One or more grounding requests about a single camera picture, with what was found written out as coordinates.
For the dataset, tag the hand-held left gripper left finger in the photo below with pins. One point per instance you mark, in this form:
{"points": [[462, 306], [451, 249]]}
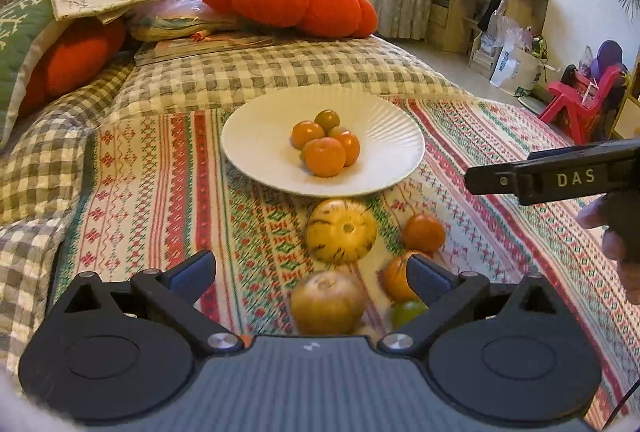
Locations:
{"points": [[192, 277]]}

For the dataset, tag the person's right hand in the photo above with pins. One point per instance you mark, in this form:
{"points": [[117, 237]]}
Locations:
{"points": [[595, 216]]}

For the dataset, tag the striped embroidered blanket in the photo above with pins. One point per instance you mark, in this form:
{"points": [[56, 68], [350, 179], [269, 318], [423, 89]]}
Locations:
{"points": [[150, 192]]}

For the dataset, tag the checked quilt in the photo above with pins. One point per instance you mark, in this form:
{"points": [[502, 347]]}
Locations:
{"points": [[250, 72]]}

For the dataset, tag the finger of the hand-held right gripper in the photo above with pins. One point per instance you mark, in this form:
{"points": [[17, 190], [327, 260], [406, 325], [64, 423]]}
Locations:
{"points": [[595, 152], [575, 179]]}

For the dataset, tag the large brownish tomato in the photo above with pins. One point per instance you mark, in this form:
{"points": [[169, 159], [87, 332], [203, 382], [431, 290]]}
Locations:
{"points": [[327, 304]]}

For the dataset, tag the white ribbed plate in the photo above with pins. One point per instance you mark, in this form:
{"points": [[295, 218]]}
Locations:
{"points": [[260, 147]]}

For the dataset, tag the small orange tomato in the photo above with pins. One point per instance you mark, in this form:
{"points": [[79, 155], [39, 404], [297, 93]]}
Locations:
{"points": [[306, 134], [351, 148]]}

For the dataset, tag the red plastic chair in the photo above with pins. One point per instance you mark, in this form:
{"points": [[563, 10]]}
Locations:
{"points": [[575, 107]]}

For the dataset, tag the bright green tomato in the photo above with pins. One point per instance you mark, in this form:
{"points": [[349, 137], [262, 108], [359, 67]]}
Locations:
{"points": [[406, 313]]}

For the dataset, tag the striped yellow pepino melon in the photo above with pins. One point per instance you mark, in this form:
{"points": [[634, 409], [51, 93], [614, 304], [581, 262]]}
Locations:
{"points": [[341, 232]]}

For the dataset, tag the stack of papers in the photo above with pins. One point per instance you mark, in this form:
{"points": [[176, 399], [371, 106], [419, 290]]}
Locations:
{"points": [[200, 45]]}

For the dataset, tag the green patterned pillow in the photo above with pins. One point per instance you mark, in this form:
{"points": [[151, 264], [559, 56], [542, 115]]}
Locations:
{"points": [[22, 42]]}

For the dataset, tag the white plastic bag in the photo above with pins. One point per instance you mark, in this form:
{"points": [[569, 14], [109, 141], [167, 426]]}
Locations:
{"points": [[512, 67]]}

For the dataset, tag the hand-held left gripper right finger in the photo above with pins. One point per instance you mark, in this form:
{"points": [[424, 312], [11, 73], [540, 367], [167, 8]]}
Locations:
{"points": [[430, 279]]}

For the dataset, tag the wooden cabinet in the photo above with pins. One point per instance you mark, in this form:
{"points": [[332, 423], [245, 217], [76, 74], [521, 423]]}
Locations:
{"points": [[629, 112]]}

